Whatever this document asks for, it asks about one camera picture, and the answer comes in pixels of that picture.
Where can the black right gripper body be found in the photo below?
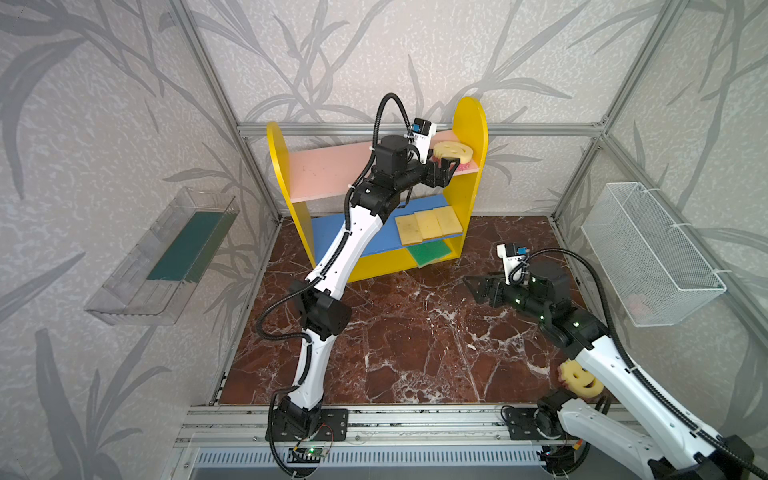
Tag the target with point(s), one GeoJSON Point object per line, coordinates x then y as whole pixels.
{"type": "Point", "coordinates": [496, 289]}

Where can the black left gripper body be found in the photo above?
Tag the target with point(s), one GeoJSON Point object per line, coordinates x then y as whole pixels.
{"type": "Point", "coordinates": [432, 171]}

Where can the yellow sponge green scourer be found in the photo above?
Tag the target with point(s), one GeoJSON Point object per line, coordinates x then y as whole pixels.
{"type": "Point", "coordinates": [427, 253]}

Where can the yellow smiley face sponge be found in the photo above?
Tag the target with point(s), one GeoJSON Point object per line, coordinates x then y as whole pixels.
{"type": "Point", "coordinates": [579, 381]}

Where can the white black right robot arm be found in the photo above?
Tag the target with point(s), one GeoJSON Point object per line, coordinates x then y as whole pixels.
{"type": "Point", "coordinates": [674, 444]}

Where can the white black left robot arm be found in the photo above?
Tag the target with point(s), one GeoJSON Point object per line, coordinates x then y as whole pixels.
{"type": "Point", "coordinates": [296, 410]}

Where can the yellow pink blue wooden shelf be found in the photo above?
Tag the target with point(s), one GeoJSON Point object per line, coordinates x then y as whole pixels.
{"type": "Point", "coordinates": [314, 184]}

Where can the pink item in basket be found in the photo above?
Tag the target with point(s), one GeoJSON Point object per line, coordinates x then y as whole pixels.
{"type": "Point", "coordinates": [638, 307]}

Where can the green scouring pad in bin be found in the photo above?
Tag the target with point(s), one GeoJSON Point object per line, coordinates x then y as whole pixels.
{"type": "Point", "coordinates": [190, 253]}

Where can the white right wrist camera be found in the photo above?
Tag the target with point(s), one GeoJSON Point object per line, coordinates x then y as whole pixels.
{"type": "Point", "coordinates": [514, 259]}

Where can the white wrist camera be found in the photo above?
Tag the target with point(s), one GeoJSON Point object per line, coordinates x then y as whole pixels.
{"type": "Point", "coordinates": [421, 133]}
{"type": "Point", "coordinates": [514, 259]}

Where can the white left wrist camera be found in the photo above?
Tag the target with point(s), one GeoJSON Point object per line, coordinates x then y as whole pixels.
{"type": "Point", "coordinates": [421, 133]}

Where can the white wire mesh basket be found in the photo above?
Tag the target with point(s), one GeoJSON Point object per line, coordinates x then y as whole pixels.
{"type": "Point", "coordinates": [642, 250]}

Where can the aluminium frame profiles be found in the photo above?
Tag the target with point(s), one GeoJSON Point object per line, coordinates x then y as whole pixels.
{"type": "Point", "coordinates": [665, 193]}

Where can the clear plastic wall bin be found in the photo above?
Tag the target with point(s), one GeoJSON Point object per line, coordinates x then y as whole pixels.
{"type": "Point", "coordinates": [154, 282]}

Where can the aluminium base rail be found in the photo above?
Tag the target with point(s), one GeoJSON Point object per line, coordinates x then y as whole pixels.
{"type": "Point", "coordinates": [404, 435]}

